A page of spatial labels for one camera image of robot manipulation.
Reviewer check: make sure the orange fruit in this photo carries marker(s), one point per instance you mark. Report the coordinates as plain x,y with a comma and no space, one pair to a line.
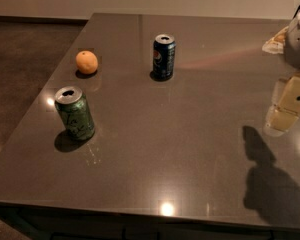
87,62

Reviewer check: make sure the green La Croix can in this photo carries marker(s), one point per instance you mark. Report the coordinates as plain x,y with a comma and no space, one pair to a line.
73,109

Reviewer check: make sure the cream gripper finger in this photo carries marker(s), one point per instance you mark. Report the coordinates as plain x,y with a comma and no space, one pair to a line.
285,109

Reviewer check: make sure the blue Pepsi can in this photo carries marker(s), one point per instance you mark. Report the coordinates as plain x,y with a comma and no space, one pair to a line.
164,48

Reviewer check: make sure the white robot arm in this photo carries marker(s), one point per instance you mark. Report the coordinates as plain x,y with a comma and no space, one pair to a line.
291,53

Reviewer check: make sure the crumpled snack bag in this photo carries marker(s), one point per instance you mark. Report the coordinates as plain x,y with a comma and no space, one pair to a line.
275,45

